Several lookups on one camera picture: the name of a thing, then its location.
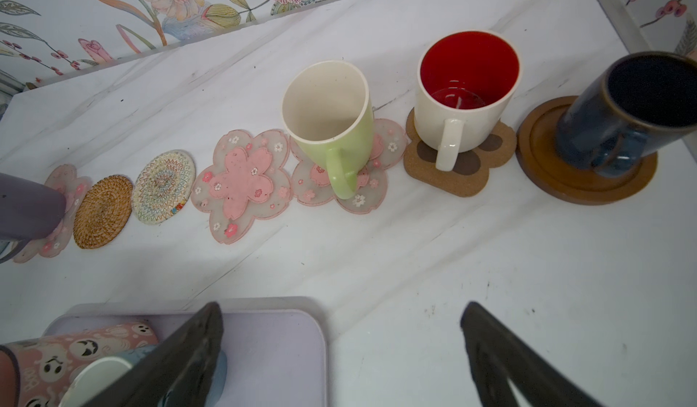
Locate cream mug purple handle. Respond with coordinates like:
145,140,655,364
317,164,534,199
1,174,66,263

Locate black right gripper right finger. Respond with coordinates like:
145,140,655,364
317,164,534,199
460,302,599,406

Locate red inside white mug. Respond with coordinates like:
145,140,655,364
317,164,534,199
414,30,522,172

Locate cream mug green handle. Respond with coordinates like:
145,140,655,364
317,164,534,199
281,60,374,199

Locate cork paw coaster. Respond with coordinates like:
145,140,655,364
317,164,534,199
403,109,517,198

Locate colourful patterned round coaster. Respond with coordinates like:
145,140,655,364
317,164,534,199
132,149,196,225

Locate lilac tray mat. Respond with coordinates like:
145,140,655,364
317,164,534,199
44,305,330,406

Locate pink mug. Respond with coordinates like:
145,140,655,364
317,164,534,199
1,321,159,406

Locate dark navy small mug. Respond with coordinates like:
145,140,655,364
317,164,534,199
555,51,696,178

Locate brown wooden round coaster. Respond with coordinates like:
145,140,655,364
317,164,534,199
517,96,658,205

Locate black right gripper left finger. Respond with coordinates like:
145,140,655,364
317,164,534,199
83,302,223,406

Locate woven tan round coaster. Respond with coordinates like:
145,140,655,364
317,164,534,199
74,175,134,249

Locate aluminium corner post right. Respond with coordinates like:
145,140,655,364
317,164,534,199
579,0,697,163

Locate white mug blue handle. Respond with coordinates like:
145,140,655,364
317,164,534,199
59,345,228,407

